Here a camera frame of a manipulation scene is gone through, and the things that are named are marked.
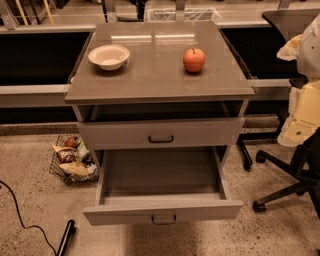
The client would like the black cylindrical floor leg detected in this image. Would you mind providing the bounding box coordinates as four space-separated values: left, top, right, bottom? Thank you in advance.
56 220 75 256

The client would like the grey drawer cabinet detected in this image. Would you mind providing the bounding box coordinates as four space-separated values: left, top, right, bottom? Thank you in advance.
64 21 256 227

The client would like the black wire basket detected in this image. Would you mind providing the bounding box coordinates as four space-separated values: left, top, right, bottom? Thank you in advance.
49 134 99 184

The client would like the clear plastic bin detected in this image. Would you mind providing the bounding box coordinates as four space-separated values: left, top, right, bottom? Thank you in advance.
144 7 221 22

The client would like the red apple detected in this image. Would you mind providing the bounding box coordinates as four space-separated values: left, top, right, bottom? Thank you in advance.
183 48 206 73

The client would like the yellow snack bag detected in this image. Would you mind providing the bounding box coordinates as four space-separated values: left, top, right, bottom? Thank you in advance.
59 162 88 176

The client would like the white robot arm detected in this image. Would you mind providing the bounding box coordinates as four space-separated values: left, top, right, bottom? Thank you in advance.
277 14 320 147

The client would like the black floor cable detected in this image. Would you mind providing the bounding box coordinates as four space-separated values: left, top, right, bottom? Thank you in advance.
0 179 58 256

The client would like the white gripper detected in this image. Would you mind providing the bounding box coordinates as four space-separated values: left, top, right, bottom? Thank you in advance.
277 34 320 147

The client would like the black office chair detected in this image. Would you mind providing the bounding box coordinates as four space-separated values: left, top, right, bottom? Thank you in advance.
236 77 320 218

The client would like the closed grey upper drawer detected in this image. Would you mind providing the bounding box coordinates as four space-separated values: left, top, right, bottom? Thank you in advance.
78 118 244 150

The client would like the red snack can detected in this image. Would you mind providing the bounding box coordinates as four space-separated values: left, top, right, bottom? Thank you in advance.
64 136 80 148

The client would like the brown chip bag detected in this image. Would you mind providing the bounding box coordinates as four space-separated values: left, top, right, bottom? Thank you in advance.
53 146 78 164

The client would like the white bowl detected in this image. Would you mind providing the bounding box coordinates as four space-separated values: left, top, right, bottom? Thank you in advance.
88 45 130 71

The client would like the open grey lower drawer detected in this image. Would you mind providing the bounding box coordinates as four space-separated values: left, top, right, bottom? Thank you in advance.
83 147 243 225

